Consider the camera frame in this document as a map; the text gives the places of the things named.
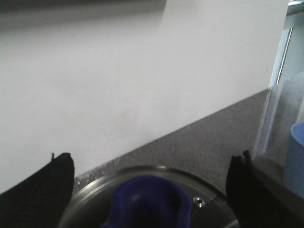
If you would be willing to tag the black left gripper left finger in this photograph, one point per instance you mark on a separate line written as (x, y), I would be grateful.
(40, 200)

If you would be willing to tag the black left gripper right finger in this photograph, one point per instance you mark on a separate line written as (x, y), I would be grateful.
(252, 203)

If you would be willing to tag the light blue ribbed cup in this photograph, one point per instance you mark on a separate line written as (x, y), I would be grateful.
(294, 164)

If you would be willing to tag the clear plastic container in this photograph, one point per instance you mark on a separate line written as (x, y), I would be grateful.
(283, 106)

